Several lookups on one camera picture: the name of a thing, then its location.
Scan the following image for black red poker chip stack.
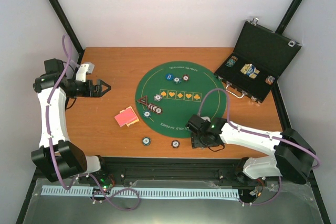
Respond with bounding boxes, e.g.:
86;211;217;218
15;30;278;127
171;140;180;148

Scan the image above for spread black red chips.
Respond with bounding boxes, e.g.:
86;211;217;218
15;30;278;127
147;103;162;114

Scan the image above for blue poker chip stack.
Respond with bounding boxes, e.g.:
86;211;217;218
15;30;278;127
142;137;151;146

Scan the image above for black red chip top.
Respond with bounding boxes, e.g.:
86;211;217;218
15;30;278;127
182;74;190;81

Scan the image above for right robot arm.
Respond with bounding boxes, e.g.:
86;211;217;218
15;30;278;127
186;114;317;185

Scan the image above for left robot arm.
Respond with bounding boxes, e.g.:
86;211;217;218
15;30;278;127
31;59;111;184

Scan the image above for red-backed playing card deck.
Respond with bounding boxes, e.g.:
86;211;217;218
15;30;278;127
114;107;137;127

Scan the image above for yellow playing card box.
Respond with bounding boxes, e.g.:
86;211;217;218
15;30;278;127
119;106;139;127

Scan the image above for black triangular all-in marker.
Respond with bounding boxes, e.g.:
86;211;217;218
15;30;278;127
137;95;148;106

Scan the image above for round green poker mat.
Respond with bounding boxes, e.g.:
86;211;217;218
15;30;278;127
135;61;226;138

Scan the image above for blue small blind button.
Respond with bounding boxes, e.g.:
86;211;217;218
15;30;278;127
165;73;174;81

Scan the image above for chips in case left slot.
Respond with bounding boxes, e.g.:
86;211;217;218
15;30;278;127
225;56;238;68

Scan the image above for chips in case slot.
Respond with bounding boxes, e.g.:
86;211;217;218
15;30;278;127
225;56;238;68
265;76;275;86

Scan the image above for blue card deck in case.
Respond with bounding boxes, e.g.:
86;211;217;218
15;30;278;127
240;63;260;79

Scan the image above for chips in case right slot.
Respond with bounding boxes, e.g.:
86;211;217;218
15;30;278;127
265;76;275;86

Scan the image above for black poker case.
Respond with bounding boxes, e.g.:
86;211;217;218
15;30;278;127
214;20;302;103

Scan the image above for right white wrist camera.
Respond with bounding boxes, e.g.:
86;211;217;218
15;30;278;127
202;116;211;122

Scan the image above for black aluminium frame rail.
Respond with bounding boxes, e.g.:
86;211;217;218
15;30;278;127
34;155;314;190

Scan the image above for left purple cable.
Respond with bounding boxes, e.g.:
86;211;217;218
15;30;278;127
48;34;141;211

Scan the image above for purple cable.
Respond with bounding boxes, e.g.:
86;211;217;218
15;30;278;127
198;88;321;207
48;34;141;211

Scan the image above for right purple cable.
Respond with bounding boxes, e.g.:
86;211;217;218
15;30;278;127
198;88;321;207

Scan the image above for light blue cable duct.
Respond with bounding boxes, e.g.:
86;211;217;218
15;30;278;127
40;185;239;200

